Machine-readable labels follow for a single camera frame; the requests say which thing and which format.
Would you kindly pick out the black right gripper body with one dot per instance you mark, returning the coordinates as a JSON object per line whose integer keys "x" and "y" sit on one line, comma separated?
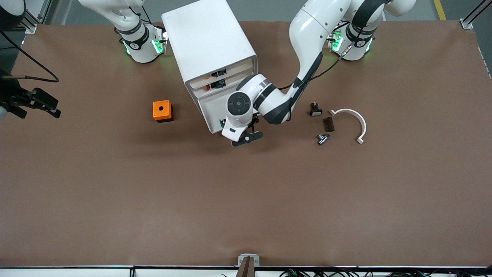
{"x": 10, "y": 97}

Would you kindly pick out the white plastic drawer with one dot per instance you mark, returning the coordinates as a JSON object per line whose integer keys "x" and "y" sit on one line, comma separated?
{"x": 213, "y": 109}

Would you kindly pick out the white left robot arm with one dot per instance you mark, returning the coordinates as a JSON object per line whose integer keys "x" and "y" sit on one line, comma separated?
{"x": 311, "y": 30}

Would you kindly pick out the black white-lens push button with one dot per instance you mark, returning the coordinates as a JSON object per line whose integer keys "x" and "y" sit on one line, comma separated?
{"x": 315, "y": 110}

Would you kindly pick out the white drawer cabinet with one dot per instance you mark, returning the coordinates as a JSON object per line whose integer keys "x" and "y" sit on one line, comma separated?
{"x": 207, "y": 34}

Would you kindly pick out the red blue component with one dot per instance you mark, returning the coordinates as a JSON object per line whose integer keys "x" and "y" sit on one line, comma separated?
{"x": 215, "y": 85}

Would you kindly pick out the black yellow blue component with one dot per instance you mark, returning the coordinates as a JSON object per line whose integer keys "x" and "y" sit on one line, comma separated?
{"x": 218, "y": 72}

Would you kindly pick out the brown terminal block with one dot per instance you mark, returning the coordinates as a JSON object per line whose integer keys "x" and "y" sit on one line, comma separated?
{"x": 328, "y": 124}

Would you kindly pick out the silver key switch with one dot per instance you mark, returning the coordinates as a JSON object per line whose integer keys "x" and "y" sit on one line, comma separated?
{"x": 323, "y": 139}

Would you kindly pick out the aluminium frame profile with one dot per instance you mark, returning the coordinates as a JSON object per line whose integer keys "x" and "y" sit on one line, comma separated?
{"x": 30, "y": 26}
{"x": 471, "y": 19}

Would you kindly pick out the orange button enclosure box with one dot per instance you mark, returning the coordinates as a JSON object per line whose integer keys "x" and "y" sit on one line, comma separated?
{"x": 161, "y": 109}

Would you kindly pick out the white curved plastic bracket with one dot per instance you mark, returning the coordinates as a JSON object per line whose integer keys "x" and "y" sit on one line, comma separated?
{"x": 359, "y": 118}

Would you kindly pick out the grey metal table bracket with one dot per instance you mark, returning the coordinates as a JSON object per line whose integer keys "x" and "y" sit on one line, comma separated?
{"x": 242, "y": 259}

